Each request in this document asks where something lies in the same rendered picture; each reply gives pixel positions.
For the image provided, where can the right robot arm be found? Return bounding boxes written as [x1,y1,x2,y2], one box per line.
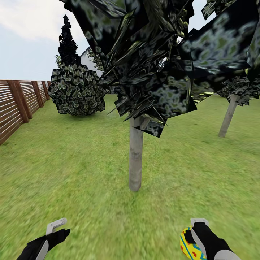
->
[184,218,241,260]

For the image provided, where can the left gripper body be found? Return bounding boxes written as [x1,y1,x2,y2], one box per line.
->
[46,229,65,251]

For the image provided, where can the easter egg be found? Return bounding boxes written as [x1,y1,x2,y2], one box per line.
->
[179,225,207,260]

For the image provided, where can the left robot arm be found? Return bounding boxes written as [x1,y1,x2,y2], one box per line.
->
[17,218,70,260]

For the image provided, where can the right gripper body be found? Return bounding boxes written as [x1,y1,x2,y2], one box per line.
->
[185,230,196,244]

